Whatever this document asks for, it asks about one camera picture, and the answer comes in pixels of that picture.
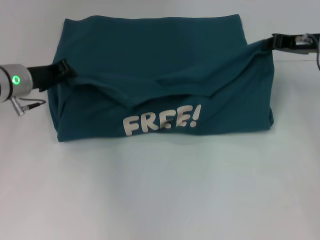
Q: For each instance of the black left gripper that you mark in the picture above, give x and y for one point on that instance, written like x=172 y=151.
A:
x=45 y=75

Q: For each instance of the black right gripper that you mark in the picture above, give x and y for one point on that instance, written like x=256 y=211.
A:
x=295 y=45

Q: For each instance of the blue t-shirt with white print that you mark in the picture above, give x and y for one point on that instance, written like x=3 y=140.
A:
x=150 y=75

